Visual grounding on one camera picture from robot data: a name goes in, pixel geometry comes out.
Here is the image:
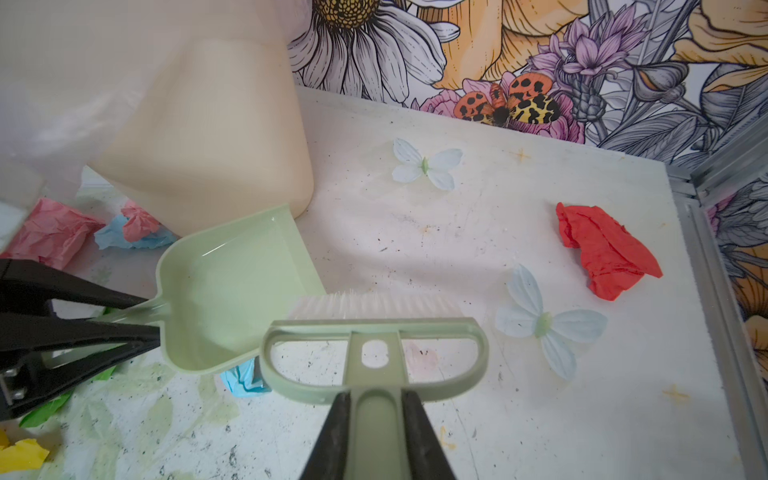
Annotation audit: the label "large pink paper scrap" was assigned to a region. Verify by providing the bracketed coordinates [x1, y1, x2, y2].
[1, 198, 106, 270]

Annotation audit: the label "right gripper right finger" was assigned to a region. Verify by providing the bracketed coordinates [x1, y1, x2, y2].
[402, 390, 456, 480]

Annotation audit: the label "blue paper scrap by dustpan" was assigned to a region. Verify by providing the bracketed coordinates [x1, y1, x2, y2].
[220, 357, 272, 398]

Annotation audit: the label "green paper scrap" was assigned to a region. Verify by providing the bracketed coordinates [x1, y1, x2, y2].
[19, 367, 117, 428]

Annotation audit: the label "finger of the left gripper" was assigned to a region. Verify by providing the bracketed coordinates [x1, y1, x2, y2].
[1, 259, 145, 310]
[1, 313, 160, 420]

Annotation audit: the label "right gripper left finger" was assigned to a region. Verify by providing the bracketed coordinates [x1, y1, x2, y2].
[299, 391, 352, 480]

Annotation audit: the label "white fabric butterfly front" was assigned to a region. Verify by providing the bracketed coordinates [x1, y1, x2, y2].
[495, 265, 608, 381]

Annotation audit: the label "red paper scrap back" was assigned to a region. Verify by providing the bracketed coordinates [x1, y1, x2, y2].
[555, 203, 663, 301]

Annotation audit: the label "green hand brush white bristles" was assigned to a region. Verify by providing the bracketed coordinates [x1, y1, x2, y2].
[259, 293, 489, 479]

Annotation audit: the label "green plastic dustpan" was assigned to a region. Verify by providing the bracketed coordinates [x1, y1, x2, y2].
[99, 205, 325, 375]

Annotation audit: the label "cream bin with plastic bag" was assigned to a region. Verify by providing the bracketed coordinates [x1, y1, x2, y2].
[1, 1, 314, 236]

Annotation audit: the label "white fabric butterfly back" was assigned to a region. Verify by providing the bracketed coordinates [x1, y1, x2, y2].
[392, 138, 464, 191]

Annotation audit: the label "blue paper scrap near bin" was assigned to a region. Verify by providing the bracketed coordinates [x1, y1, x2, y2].
[94, 215, 177, 250]

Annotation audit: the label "yellow paper scrap centre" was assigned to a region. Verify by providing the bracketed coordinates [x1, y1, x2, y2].
[0, 431, 50, 474]

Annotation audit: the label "white fabric butterfly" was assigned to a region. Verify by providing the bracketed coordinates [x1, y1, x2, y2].
[392, 138, 464, 191]
[495, 265, 608, 381]

